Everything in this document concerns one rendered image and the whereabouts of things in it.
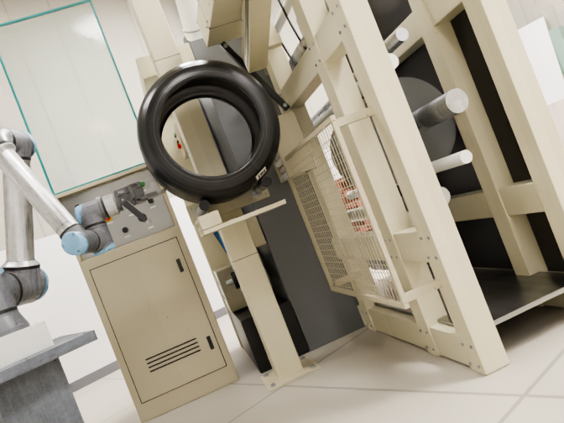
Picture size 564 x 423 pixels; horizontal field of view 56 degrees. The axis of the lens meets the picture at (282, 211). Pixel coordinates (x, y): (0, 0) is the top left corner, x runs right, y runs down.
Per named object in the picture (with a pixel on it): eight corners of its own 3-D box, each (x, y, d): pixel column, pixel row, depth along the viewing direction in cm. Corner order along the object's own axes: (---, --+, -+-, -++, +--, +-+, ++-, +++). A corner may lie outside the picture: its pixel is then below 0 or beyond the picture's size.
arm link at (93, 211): (83, 231, 222) (75, 208, 222) (112, 220, 224) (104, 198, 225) (78, 228, 213) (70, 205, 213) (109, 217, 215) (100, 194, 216)
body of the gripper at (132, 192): (140, 180, 220) (112, 190, 217) (148, 200, 220) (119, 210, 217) (141, 182, 227) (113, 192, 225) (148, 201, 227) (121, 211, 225)
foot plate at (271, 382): (260, 378, 274) (258, 374, 274) (307, 357, 280) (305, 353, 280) (268, 392, 248) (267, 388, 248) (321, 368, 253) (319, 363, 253)
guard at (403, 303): (331, 290, 267) (279, 160, 267) (334, 289, 268) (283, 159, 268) (405, 309, 179) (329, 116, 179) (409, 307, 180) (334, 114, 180)
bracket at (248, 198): (192, 226, 254) (185, 206, 254) (269, 196, 262) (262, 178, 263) (193, 225, 251) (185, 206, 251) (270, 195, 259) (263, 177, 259)
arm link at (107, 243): (86, 258, 212) (75, 230, 213) (102, 256, 223) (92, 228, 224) (105, 250, 210) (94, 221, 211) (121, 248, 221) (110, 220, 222)
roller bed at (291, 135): (280, 182, 277) (259, 129, 277) (306, 173, 280) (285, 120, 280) (288, 177, 258) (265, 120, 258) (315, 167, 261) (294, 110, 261)
